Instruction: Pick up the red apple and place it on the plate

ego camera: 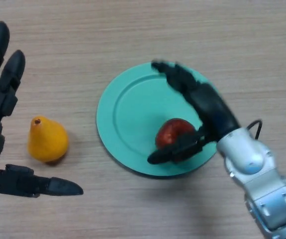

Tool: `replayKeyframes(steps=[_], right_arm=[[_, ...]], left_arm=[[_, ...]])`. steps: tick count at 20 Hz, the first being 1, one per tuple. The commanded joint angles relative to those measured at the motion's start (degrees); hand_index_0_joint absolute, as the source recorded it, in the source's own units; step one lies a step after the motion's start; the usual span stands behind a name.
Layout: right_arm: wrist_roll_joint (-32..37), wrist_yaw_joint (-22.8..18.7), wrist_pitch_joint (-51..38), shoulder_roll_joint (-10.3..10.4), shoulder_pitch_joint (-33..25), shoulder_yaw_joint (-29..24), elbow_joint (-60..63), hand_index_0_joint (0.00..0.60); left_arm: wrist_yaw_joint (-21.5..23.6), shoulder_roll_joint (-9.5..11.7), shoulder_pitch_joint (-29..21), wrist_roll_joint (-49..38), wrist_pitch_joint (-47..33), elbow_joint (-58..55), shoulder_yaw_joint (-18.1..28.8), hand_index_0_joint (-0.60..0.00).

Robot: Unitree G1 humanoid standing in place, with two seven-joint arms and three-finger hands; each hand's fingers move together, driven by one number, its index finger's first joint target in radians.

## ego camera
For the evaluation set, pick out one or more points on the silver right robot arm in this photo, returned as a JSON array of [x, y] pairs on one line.
[[262, 179]]

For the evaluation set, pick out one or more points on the red apple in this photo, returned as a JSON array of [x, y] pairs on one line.
[[168, 134]]

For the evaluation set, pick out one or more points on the yellow pear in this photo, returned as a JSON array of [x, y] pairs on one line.
[[47, 142]]

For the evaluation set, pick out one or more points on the green round plate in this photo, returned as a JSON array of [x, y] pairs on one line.
[[132, 119]]

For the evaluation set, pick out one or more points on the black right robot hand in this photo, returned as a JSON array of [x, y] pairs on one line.
[[207, 104]]

